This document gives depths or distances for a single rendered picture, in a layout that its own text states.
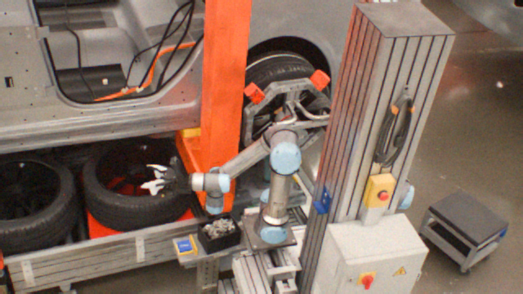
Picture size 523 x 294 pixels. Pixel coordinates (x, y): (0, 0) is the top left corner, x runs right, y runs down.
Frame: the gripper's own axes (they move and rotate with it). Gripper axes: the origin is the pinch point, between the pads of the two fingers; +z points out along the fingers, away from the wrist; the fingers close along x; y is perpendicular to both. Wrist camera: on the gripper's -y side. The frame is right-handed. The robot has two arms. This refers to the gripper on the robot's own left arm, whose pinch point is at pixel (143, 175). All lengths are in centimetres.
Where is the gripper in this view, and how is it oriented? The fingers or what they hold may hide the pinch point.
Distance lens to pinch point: 230.8
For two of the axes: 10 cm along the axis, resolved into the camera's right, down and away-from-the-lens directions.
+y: -0.9, 8.5, 5.1
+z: -10.0, -0.6, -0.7
